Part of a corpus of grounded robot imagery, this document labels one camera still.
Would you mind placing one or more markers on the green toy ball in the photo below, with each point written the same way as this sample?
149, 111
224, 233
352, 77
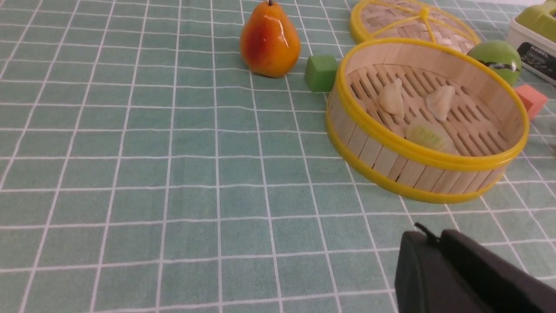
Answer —
499, 56

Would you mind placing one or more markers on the green dumpling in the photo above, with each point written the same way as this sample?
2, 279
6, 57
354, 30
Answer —
429, 135

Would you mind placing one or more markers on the orange red toy pear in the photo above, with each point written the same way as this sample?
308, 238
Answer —
269, 43

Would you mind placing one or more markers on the small green cube block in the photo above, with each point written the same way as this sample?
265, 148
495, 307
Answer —
320, 73

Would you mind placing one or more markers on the orange pink cube block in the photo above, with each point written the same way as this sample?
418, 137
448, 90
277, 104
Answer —
533, 100

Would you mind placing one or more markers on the woven bamboo steamer lid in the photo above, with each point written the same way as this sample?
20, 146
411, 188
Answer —
374, 19

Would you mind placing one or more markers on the white dumpling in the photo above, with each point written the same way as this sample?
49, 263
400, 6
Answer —
439, 102
391, 100

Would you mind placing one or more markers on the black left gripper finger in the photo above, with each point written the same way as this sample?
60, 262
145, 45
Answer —
452, 273

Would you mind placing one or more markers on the green lidded white box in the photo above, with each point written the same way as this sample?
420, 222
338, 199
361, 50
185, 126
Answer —
533, 34

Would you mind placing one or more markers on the bamboo steamer tray yellow rim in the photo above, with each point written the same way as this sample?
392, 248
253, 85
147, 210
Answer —
487, 121

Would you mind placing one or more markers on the green checkered tablecloth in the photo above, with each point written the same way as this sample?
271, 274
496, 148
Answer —
145, 170

